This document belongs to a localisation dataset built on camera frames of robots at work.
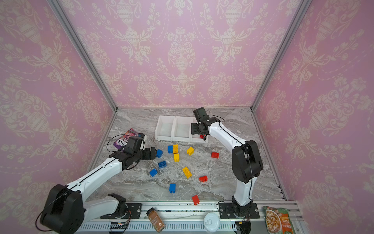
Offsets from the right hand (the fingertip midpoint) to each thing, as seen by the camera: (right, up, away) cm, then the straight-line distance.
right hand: (197, 129), depth 92 cm
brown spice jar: (-21, -42, -24) cm, 53 cm away
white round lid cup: (+5, -42, -26) cm, 49 cm away
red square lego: (+11, -17, +1) cm, 21 cm away
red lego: (+3, -29, -7) cm, 30 cm away
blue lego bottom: (-14, -32, -12) cm, 37 cm away
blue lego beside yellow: (-18, -13, +2) cm, 23 cm away
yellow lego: (-4, -14, +2) cm, 15 cm away
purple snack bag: (-50, -9, +5) cm, 51 cm away
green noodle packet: (+39, -44, -21) cm, 62 cm away
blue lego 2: (-27, -26, -5) cm, 38 cm away
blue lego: (-25, -16, +3) cm, 30 cm away
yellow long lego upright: (-14, -13, +4) cm, 20 cm away
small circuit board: (-41, -48, -19) cm, 66 cm away
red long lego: (+3, -6, +8) cm, 11 cm away
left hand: (-28, -14, -5) cm, 32 cm away
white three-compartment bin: (-15, 0, +14) cm, 20 cm away
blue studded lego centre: (-22, -21, -4) cm, 31 cm away
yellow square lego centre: (-13, -18, -1) cm, 22 cm away
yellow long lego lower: (-6, -25, -6) cm, 27 cm away
